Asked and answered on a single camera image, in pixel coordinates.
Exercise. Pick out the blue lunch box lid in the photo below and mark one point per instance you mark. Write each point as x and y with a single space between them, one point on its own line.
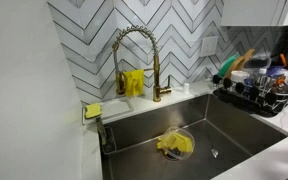
272 70

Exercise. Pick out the gold spring kitchen faucet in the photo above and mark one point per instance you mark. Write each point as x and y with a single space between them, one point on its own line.
120 75

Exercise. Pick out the yellow rubber glove on faucet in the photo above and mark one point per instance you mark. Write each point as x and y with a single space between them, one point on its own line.
134 82

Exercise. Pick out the white sponge tray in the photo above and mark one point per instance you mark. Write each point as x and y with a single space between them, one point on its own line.
110 109

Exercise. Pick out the small white bottle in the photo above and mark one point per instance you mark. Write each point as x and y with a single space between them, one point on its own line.
186 88

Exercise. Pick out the yellow green sponge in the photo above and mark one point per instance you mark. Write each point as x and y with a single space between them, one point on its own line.
92 110

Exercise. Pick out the yellow cloth in bowl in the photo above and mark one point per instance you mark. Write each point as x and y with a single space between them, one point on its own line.
175 140

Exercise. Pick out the clear glass bowl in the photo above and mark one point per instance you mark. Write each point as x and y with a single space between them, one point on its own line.
176 154

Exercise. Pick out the black sink caddy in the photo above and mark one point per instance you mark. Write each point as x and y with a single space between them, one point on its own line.
107 137

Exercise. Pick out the green cutting board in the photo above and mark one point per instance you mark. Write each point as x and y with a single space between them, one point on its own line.
227 64

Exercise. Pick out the metal spoon in sink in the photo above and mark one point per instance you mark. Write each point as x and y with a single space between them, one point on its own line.
214 152

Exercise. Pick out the white bowl in rack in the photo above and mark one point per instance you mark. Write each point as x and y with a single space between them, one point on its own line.
239 76

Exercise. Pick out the stainless steel sink basin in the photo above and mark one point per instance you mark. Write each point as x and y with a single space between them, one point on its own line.
236 135

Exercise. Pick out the white upper cabinet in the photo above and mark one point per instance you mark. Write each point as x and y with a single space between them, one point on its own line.
255 13

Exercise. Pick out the black dish drying rack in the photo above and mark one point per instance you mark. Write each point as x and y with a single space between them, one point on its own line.
263 95

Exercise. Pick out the white wall outlet plate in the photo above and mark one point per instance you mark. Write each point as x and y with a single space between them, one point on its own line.
209 45

